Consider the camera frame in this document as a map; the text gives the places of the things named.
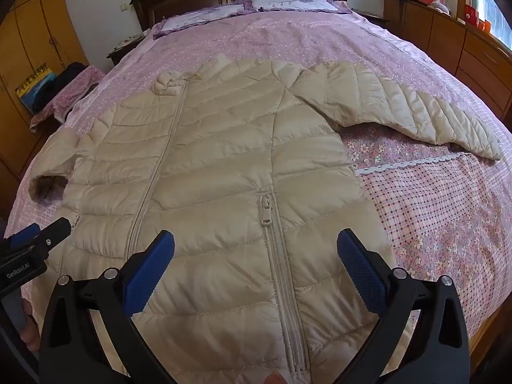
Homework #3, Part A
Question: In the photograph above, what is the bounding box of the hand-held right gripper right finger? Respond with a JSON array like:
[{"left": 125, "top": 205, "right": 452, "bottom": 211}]
[{"left": 337, "top": 229, "right": 472, "bottom": 384}]

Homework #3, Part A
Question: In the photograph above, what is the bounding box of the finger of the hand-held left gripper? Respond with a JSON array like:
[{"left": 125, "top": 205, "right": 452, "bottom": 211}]
[
  {"left": 34, "top": 218, "right": 73, "bottom": 252},
  {"left": 3, "top": 224, "right": 41, "bottom": 251}
]

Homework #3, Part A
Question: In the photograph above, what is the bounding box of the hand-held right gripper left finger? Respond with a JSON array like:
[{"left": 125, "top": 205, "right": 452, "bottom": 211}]
[{"left": 39, "top": 230, "right": 177, "bottom": 384}]

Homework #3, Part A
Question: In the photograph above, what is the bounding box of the beige down jacket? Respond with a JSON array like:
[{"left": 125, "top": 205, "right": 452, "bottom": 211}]
[{"left": 30, "top": 58, "right": 504, "bottom": 384}]

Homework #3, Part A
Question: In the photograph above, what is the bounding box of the dark clothes pile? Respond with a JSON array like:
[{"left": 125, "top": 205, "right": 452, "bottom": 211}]
[{"left": 32, "top": 62, "right": 91, "bottom": 113}]

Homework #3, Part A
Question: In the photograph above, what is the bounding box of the person's left hand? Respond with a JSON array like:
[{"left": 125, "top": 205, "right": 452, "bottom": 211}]
[{"left": 21, "top": 299, "right": 41, "bottom": 353}]

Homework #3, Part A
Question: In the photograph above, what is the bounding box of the dark wooden nightstand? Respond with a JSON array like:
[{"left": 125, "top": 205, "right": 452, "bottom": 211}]
[
  {"left": 106, "top": 32, "right": 148, "bottom": 67},
  {"left": 354, "top": 8, "right": 388, "bottom": 28}
]

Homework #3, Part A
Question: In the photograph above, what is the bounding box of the wooden wardrobe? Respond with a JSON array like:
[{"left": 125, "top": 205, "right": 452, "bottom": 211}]
[{"left": 0, "top": 0, "right": 91, "bottom": 217}]

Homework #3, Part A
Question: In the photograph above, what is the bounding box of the bed with pink floral bedspread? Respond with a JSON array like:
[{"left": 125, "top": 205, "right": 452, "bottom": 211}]
[{"left": 4, "top": 0, "right": 512, "bottom": 364}]

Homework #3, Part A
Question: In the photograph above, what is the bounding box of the wooden dresser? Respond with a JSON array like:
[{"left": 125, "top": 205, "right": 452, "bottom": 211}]
[{"left": 383, "top": 0, "right": 512, "bottom": 105}]

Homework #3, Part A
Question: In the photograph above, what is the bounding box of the purple frilled pillow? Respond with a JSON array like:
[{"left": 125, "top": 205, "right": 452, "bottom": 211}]
[
  {"left": 244, "top": 0, "right": 353, "bottom": 14},
  {"left": 153, "top": 6, "right": 246, "bottom": 41}
]

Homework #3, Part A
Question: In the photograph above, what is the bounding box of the dark wooden headboard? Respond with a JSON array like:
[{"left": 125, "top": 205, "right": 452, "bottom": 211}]
[{"left": 131, "top": 0, "right": 350, "bottom": 33}]

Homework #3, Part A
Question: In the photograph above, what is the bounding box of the window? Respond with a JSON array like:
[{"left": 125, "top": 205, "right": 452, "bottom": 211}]
[{"left": 466, "top": 0, "right": 512, "bottom": 49}]

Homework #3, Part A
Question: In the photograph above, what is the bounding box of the wooden bed frame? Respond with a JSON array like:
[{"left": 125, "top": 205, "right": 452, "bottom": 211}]
[{"left": 466, "top": 308, "right": 512, "bottom": 371}]

